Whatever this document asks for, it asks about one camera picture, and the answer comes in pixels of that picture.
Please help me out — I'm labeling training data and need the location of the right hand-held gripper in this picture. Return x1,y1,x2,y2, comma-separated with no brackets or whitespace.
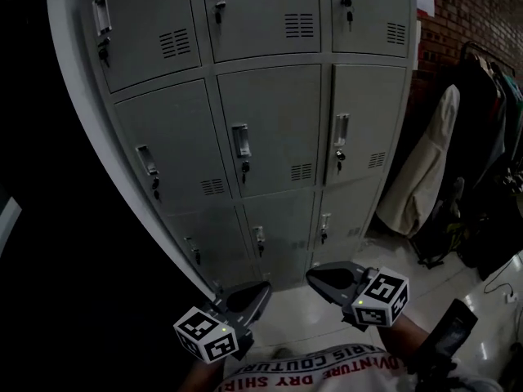
305,261,410,333

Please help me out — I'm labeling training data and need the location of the black clothes rack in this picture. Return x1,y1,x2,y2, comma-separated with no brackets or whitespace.
415,40,523,270

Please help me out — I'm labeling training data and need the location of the cream long hanging garment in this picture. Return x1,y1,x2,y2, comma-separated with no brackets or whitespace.
374,82,462,239

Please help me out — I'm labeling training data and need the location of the green hanging garment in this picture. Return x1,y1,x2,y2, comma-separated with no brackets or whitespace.
501,73,523,140

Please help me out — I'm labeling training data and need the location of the black backpack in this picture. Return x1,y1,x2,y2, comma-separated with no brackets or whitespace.
419,200,489,268

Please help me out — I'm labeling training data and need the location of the person's white printed shirt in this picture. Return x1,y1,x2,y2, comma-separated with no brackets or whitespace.
217,342,504,392

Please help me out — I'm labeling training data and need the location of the grey metal locker door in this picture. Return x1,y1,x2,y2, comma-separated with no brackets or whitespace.
186,0,323,64

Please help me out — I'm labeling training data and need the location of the grey metal locker cabinet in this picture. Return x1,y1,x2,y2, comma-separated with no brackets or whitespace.
46,0,418,298

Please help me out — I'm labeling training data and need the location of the black strapped device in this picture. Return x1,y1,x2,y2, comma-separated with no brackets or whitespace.
406,298,480,378

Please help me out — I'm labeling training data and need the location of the black hanging garment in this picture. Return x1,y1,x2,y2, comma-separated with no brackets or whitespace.
452,54,508,206

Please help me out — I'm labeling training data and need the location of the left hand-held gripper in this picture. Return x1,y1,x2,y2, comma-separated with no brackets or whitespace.
173,280,274,365

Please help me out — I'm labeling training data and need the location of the person's right forearm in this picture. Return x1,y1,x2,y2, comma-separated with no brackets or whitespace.
373,318,434,371

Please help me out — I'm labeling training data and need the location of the black floor cable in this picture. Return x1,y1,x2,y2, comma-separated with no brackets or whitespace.
483,281,517,301

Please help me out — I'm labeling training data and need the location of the person's left forearm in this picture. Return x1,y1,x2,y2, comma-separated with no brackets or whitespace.
179,355,230,392

